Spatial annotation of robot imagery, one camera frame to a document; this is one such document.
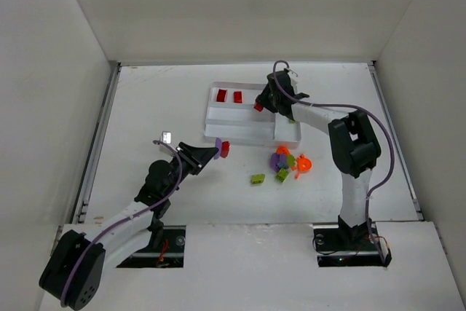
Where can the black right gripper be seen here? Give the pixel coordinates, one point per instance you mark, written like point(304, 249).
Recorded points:
point(271, 96)

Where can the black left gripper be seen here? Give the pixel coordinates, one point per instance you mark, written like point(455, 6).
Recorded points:
point(189, 158)

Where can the red square lego brick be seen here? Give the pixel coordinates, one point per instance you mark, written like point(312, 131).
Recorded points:
point(258, 107)

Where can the small purple lego brick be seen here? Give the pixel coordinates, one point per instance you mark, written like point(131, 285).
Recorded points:
point(218, 145)

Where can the red flower lego brick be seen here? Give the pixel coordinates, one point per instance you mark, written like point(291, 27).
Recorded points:
point(225, 148)

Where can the red curved lego brick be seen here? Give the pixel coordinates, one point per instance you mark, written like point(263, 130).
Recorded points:
point(237, 96)

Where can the large purple rounded lego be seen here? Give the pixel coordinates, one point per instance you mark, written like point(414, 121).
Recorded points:
point(278, 161)

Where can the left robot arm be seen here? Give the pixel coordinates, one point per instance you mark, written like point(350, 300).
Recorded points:
point(74, 271)

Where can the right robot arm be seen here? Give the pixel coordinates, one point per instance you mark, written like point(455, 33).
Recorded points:
point(353, 142)

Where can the white divided sorting tray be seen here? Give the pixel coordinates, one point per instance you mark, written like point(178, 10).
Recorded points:
point(241, 124)

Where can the orange arch lego piece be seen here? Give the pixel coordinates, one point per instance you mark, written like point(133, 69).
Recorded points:
point(283, 150)

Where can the green sloped lego brick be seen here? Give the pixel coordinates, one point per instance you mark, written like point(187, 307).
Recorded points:
point(257, 179)

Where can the orange curved lego piece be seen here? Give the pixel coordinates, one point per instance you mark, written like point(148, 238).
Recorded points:
point(303, 164)

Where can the green flat square lego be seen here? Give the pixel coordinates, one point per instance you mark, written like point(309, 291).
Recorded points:
point(282, 175)

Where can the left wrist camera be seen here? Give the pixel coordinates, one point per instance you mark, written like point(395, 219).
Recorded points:
point(166, 137)

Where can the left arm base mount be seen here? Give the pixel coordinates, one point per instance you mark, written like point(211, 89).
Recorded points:
point(164, 251)

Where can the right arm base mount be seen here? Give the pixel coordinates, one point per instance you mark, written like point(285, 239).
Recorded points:
point(333, 251)

